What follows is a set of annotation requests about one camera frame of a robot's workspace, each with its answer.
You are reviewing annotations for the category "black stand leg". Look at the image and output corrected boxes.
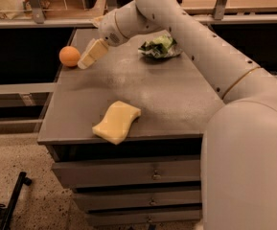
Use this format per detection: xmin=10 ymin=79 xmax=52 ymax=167
xmin=0 ymin=172 xmax=32 ymax=230

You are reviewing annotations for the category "bottom grey drawer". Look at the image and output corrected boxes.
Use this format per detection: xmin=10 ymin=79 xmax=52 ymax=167
xmin=87 ymin=207 xmax=202 ymax=226

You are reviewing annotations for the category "metal railing frame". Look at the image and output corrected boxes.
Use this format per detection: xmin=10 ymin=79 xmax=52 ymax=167
xmin=0 ymin=0 xmax=277 ymax=29

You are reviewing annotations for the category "yellow sponge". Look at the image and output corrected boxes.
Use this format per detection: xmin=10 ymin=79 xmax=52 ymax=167
xmin=92 ymin=101 xmax=141 ymax=145

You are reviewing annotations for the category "middle grey drawer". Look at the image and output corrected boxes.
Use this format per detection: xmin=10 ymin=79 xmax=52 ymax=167
xmin=73 ymin=188 xmax=201 ymax=211

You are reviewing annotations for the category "green crumpled chip bag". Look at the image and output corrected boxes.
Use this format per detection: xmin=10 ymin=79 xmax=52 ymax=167
xmin=138 ymin=34 xmax=182 ymax=59

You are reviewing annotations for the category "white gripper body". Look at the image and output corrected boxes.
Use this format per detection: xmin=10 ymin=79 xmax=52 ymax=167
xmin=99 ymin=10 xmax=128 ymax=47

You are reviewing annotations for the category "top grey drawer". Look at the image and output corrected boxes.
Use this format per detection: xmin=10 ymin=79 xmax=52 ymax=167
xmin=52 ymin=155 xmax=200 ymax=188

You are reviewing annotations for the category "orange fruit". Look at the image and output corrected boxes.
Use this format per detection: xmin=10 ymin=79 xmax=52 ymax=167
xmin=59 ymin=46 xmax=81 ymax=67

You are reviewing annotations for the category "grey drawer cabinet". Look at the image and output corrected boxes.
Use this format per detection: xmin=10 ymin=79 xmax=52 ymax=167
xmin=38 ymin=36 xmax=223 ymax=226

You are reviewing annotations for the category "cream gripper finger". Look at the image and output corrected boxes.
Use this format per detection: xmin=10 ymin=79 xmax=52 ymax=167
xmin=91 ymin=15 xmax=104 ymax=28
xmin=78 ymin=38 xmax=109 ymax=69

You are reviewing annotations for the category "grey drawer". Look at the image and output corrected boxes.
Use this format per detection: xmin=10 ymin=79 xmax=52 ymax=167
xmin=73 ymin=188 xmax=201 ymax=211
xmin=87 ymin=207 xmax=202 ymax=226
xmin=52 ymin=155 xmax=200 ymax=188

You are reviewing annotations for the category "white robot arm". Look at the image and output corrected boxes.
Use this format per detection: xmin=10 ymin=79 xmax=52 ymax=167
xmin=79 ymin=0 xmax=277 ymax=230

